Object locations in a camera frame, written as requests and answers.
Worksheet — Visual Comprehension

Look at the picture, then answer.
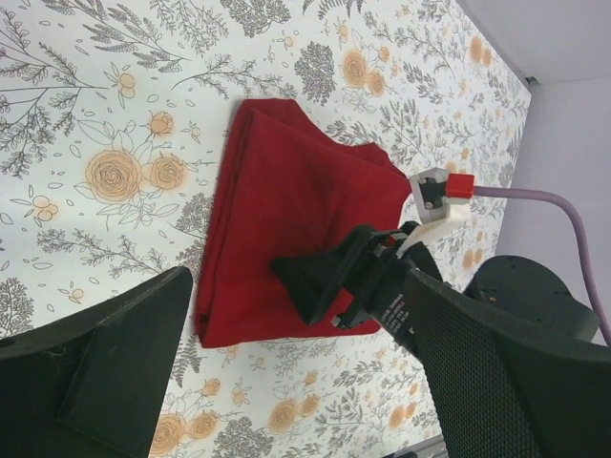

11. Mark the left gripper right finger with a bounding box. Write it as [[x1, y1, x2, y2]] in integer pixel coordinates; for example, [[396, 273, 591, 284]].
[[405, 240, 611, 458]]

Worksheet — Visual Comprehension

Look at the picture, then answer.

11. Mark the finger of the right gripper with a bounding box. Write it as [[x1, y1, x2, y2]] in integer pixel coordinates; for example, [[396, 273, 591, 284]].
[[271, 250, 347, 325]]

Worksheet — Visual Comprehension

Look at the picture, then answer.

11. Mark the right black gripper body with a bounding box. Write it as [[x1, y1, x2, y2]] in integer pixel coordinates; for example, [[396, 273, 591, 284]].
[[332, 223, 430, 353]]

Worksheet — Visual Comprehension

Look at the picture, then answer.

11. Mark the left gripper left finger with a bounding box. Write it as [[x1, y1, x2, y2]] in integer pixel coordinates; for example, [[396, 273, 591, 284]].
[[1, 267, 191, 457]]

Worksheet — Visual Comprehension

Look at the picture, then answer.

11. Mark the dark red t-shirt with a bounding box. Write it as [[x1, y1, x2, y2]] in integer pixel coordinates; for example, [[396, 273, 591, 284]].
[[195, 99, 411, 348]]

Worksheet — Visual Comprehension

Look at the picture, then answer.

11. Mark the floral patterned table mat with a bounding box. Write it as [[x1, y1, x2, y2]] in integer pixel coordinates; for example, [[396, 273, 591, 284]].
[[1, 1, 531, 457]]

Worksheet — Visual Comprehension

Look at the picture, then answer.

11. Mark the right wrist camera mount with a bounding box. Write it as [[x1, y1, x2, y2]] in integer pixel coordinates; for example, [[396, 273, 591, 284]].
[[397, 168, 475, 258]]

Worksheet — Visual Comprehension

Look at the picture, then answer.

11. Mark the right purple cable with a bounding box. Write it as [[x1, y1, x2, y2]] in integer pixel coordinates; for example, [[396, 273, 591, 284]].
[[474, 185, 611, 347]]

